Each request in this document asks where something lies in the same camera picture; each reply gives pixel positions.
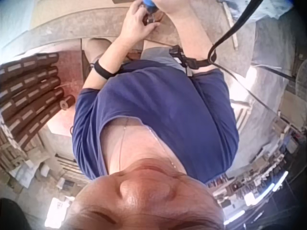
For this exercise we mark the light blue cloth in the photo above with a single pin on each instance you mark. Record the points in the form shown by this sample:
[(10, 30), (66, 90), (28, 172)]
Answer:
[(266, 10)]

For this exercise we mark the person's left hand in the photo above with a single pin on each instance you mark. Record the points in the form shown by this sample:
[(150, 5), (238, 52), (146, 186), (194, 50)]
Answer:
[(135, 26)]

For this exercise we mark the person's right hand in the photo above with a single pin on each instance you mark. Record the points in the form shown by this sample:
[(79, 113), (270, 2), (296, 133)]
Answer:
[(171, 5)]

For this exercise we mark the blue rotary power tool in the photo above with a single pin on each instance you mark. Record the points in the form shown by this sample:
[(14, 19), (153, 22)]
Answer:
[(148, 3)]

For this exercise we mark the cluttered tool shelf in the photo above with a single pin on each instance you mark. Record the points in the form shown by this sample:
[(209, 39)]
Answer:
[(268, 167)]

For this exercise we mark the small metal workpiece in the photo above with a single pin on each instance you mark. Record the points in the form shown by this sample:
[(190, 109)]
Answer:
[(151, 20)]

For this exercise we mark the rack of dark brown rolls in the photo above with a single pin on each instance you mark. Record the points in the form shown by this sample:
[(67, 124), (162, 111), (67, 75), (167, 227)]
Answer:
[(31, 91)]

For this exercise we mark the black wrist band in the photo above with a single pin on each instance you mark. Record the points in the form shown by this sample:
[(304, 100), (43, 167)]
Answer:
[(103, 70), (192, 62)]

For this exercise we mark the wooden strip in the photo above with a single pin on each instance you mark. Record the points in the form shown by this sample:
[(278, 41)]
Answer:
[(230, 26)]

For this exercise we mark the cluttered wooden shelf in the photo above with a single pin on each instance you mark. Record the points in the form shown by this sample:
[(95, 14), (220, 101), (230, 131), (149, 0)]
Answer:
[(36, 165)]

